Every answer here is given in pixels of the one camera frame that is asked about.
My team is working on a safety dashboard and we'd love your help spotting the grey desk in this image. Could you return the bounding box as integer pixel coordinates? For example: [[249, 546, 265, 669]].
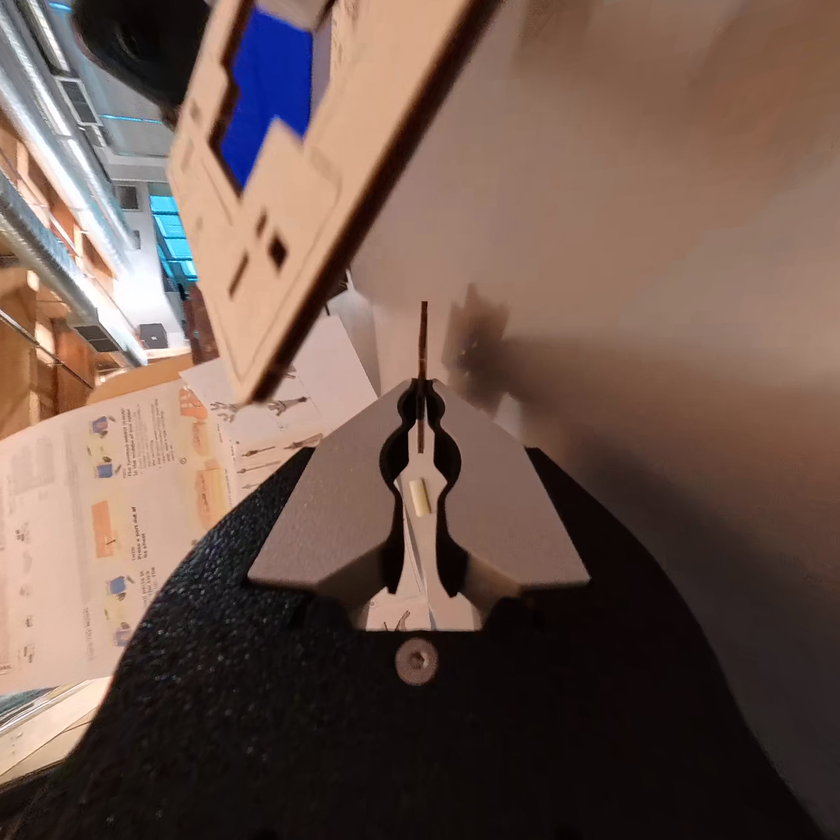
[[328, 0, 840, 840]]

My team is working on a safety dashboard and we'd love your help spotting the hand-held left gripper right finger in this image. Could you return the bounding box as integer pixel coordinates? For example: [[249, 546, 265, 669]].
[[427, 379, 592, 630]]

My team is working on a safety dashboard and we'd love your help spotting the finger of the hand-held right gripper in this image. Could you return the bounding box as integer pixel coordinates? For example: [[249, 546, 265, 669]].
[[259, 0, 336, 30]]

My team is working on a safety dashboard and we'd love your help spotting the wooden puzzle sheet square cutout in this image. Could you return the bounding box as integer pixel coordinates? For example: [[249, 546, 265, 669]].
[[165, 0, 506, 404]]

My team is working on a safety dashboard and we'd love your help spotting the colour illustrated instruction sheet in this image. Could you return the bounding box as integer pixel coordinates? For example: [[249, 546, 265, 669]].
[[0, 377, 237, 693]]

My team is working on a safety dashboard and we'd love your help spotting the blue plastic bin white tag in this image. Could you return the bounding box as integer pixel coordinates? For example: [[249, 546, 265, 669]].
[[220, 10, 315, 193]]

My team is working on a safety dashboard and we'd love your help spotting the silver ventilation duct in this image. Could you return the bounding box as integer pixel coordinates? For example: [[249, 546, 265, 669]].
[[0, 177, 148, 368], [0, 0, 142, 250]]

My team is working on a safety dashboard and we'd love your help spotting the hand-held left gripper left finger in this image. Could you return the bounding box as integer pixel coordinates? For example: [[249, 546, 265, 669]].
[[247, 379, 422, 632]]

